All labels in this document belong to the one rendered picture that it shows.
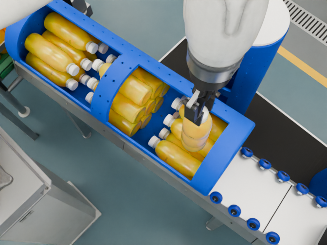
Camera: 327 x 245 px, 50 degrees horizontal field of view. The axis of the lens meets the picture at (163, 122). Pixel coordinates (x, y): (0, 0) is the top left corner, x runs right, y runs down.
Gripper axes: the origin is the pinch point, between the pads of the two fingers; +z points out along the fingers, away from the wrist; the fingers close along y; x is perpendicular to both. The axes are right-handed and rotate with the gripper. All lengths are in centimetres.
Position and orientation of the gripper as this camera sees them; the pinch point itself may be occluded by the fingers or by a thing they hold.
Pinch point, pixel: (201, 109)
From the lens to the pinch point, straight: 78.4
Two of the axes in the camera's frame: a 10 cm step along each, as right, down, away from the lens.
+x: -8.0, -5.5, 2.2
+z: 0.1, 3.5, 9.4
